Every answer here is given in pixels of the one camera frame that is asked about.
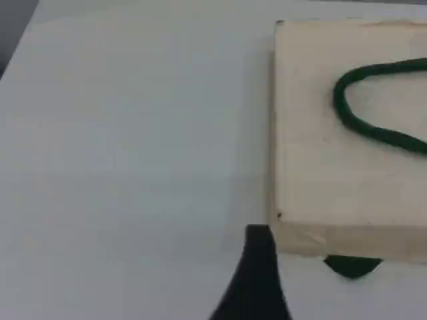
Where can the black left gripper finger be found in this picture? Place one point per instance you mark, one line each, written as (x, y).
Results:
(257, 283)

